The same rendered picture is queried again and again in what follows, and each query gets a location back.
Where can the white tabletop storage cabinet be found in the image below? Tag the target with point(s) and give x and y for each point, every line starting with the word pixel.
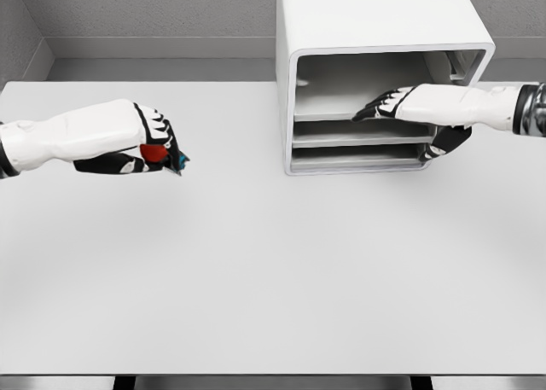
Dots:
pixel 362 19

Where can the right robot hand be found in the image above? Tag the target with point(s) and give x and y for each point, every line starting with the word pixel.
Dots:
pixel 431 104

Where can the white cabinet drawer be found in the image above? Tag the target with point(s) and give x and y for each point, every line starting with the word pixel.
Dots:
pixel 341 156
pixel 341 135

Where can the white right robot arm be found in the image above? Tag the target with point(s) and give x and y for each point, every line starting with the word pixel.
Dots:
pixel 499 106

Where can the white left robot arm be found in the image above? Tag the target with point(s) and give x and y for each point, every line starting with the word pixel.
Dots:
pixel 30 144

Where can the red and blue load switch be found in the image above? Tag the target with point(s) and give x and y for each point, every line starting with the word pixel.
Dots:
pixel 153 152

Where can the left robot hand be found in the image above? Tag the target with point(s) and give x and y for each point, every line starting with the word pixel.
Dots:
pixel 102 127

